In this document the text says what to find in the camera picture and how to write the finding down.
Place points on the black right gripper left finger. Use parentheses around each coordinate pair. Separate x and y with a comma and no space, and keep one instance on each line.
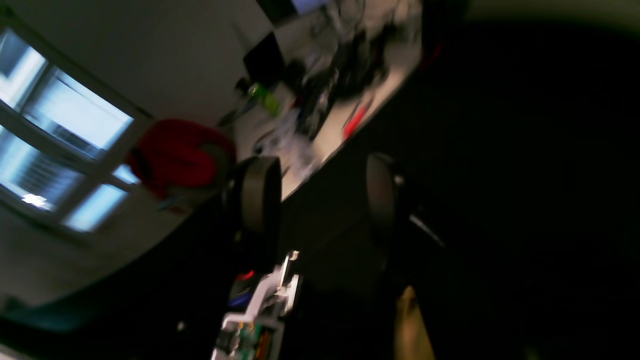
(168,303)

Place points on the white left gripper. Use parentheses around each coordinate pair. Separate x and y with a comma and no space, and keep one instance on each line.
(258,332)

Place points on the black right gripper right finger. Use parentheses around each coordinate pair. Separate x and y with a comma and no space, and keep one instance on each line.
(545,294)

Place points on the camouflage t-shirt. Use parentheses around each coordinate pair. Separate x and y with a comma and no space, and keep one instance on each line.
(411,339)

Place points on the black table cloth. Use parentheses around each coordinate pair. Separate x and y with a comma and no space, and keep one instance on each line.
(515,124)

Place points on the red chair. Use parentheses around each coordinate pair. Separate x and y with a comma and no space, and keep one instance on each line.
(182,163)

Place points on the bright window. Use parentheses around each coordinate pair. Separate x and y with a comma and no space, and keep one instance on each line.
(62,145)

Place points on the cluttered white desk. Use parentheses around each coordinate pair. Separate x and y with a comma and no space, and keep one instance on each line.
(351,57)

